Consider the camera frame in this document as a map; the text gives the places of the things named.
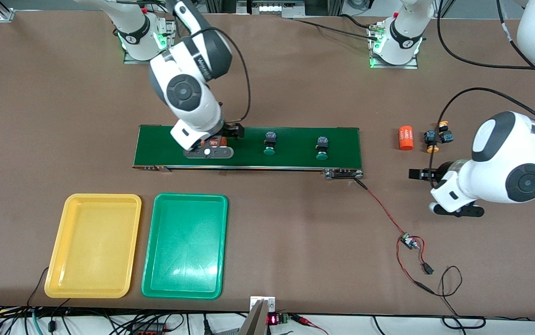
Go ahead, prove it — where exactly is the red and black wire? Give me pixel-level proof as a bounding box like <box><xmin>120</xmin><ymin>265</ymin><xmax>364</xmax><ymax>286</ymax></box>
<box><xmin>354</xmin><ymin>178</ymin><xmax>435</xmax><ymax>295</ymax></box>

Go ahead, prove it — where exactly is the green push button black body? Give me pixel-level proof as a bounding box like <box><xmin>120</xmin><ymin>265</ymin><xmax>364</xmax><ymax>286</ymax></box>
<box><xmin>315</xmin><ymin>136</ymin><xmax>330</xmax><ymax>161</ymax></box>
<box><xmin>263</xmin><ymin>132</ymin><xmax>278</xmax><ymax>156</ymax></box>

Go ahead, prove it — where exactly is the white light panel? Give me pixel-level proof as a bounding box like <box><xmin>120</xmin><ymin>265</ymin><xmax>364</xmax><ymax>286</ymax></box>
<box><xmin>248</xmin><ymin>0</ymin><xmax>306</xmax><ymax>17</ymax></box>

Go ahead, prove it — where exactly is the green conveyor belt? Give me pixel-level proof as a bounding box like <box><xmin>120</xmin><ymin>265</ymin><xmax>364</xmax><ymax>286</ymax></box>
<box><xmin>132</xmin><ymin>125</ymin><xmax>365</xmax><ymax>181</ymax></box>

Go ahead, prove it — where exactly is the yellow plastic tray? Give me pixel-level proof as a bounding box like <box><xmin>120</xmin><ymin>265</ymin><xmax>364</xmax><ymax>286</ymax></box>
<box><xmin>44</xmin><ymin>193</ymin><xmax>142</xmax><ymax>299</ymax></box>

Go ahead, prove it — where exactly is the black cable on table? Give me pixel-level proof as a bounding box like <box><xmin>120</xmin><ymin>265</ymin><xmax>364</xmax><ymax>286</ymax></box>
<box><xmin>291</xmin><ymin>18</ymin><xmax>379</xmax><ymax>40</ymax></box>
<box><xmin>339</xmin><ymin>13</ymin><xmax>384</xmax><ymax>31</ymax></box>

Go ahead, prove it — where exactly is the red clip lead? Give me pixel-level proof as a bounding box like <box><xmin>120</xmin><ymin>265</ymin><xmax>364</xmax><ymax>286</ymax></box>
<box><xmin>291</xmin><ymin>314</ymin><xmax>331</xmax><ymax>335</ymax></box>

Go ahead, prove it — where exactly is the thin black looped cable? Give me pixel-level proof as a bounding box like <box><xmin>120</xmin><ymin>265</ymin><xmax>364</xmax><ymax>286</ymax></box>
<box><xmin>435</xmin><ymin>266</ymin><xmax>487</xmax><ymax>329</ymax></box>

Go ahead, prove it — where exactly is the red and black power strip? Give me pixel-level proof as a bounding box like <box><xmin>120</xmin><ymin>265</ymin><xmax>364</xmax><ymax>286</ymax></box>
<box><xmin>130</xmin><ymin>322</ymin><xmax>168</xmax><ymax>335</ymax></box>

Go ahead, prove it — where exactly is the yellow push button black body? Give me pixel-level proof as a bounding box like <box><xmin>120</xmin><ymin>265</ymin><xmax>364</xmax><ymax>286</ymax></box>
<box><xmin>424</xmin><ymin>130</ymin><xmax>440</xmax><ymax>154</ymax></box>
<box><xmin>436</xmin><ymin>121</ymin><xmax>454</xmax><ymax>144</ymax></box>

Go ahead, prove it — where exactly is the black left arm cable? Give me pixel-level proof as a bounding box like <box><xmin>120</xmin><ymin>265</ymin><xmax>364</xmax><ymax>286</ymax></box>
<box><xmin>428</xmin><ymin>0</ymin><xmax>535</xmax><ymax>175</ymax></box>

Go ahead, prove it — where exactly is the grey metal camera bracket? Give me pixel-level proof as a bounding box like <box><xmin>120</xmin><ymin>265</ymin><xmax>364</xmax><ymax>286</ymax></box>
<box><xmin>249</xmin><ymin>296</ymin><xmax>276</xmax><ymax>335</ymax></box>

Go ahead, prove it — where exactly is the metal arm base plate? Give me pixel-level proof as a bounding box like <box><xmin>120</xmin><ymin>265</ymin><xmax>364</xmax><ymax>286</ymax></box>
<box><xmin>369</xmin><ymin>47</ymin><xmax>420</xmax><ymax>70</ymax></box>
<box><xmin>123</xmin><ymin>13</ymin><xmax>178</xmax><ymax>65</ymax></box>

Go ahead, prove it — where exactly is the green plastic tray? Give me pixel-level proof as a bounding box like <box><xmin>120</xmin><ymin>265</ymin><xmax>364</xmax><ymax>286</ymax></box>
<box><xmin>141</xmin><ymin>193</ymin><xmax>229</xmax><ymax>300</ymax></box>

